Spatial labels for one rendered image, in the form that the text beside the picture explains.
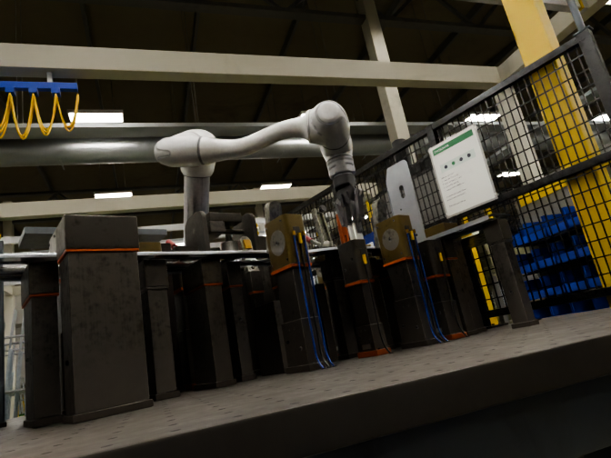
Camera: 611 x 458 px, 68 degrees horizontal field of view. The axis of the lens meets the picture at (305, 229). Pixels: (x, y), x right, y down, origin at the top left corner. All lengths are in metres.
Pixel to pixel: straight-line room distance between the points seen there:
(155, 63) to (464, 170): 3.16
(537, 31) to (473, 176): 0.54
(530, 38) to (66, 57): 3.55
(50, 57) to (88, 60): 0.28
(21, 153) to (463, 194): 12.45
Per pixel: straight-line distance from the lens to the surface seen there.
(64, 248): 0.85
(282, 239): 1.02
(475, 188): 1.84
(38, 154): 13.47
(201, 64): 4.45
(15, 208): 7.65
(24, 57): 4.47
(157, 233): 1.41
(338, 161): 1.50
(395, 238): 1.24
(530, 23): 1.93
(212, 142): 1.63
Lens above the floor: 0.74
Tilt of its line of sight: 15 degrees up
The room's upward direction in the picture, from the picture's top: 11 degrees counter-clockwise
